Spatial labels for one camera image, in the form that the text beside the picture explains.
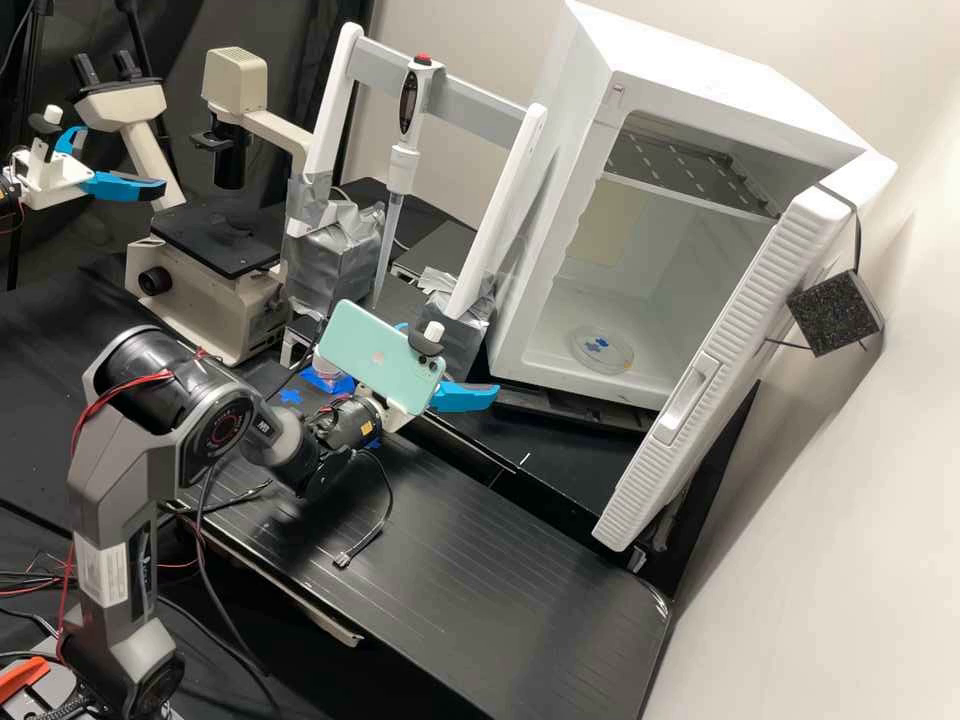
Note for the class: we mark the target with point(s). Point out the white incubator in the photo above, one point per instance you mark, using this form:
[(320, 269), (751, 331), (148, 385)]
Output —
[(675, 75)]

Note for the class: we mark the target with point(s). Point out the petri dish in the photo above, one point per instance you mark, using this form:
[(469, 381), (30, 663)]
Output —
[(601, 349)]

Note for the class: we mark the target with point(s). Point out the blue bottle holder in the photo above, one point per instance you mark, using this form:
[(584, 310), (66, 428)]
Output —
[(330, 384)]

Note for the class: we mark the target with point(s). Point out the black platform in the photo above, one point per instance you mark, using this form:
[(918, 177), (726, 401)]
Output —
[(480, 585), (436, 251), (555, 465)]

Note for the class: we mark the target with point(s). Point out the incubator door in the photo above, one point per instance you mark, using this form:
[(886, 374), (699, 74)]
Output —
[(720, 360)]

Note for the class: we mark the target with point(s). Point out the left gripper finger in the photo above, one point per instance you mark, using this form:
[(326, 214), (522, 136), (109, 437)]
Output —
[(69, 136), (127, 187)]

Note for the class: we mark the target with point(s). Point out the white pipette stand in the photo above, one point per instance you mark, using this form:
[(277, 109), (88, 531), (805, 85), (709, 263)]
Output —
[(480, 97)]

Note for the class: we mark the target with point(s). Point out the small bottle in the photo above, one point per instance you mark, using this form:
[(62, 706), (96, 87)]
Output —
[(327, 369)]

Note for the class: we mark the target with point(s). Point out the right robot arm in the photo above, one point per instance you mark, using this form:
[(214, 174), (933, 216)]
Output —
[(112, 465)]

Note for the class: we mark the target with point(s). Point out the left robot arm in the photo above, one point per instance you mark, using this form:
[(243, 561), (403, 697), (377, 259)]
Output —
[(6, 191)]

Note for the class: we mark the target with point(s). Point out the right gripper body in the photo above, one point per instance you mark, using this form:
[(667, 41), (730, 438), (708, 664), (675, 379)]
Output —
[(399, 418)]

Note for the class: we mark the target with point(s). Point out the left phone holder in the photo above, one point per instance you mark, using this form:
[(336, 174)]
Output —
[(49, 124)]

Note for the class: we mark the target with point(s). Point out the right wrist camera phone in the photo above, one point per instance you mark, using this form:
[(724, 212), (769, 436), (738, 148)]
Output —
[(375, 356)]

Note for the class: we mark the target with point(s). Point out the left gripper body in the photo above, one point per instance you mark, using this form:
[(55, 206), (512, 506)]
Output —
[(49, 176)]

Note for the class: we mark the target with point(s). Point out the pipette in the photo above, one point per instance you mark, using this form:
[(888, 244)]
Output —
[(409, 97)]

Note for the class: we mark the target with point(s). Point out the cream microscope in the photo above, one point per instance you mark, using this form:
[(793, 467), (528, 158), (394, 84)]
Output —
[(202, 292)]

